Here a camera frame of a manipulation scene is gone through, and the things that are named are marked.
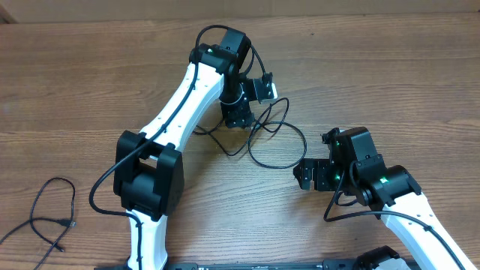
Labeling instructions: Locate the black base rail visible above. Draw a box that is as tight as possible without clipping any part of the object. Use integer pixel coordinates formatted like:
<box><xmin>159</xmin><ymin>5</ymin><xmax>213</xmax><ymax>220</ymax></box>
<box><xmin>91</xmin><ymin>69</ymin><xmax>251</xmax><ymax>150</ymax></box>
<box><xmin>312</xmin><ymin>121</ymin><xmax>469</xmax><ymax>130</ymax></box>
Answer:
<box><xmin>164</xmin><ymin>259</ymin><xmax>356</xmax><ymax>270</ymax></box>

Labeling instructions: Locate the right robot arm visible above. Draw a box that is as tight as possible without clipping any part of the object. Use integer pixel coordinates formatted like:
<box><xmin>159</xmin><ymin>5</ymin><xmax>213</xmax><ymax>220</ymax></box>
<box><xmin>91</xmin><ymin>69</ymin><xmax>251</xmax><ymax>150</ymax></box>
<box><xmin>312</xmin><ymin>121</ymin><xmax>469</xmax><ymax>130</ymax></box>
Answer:
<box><xmin>293</xmin><ymin>127</ymin><xmax>475</xmax><ymax>269</ymax></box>

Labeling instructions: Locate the black USB cable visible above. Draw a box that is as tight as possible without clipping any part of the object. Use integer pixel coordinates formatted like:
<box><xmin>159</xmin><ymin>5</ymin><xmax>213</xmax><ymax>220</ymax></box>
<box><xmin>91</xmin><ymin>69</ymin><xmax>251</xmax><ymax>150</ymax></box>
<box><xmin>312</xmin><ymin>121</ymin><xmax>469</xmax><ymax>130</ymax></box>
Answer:
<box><xmin>193</xmin><ymin>97</ymin><xmax>308</xmax><ymax>170</ymax></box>
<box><xmin>0</xmin><ymin>176</ymin><xmax>77</xmax><ymax>270</ymax></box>

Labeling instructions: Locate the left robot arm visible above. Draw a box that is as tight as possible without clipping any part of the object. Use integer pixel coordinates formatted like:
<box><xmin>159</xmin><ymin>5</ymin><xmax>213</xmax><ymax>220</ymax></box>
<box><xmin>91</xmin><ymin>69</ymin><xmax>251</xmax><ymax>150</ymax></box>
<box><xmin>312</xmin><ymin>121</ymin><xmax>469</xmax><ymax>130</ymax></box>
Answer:
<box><xmin>113</xmin><ymin>28</ymin><xmax>278</xmax><ymax>269</ymax></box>

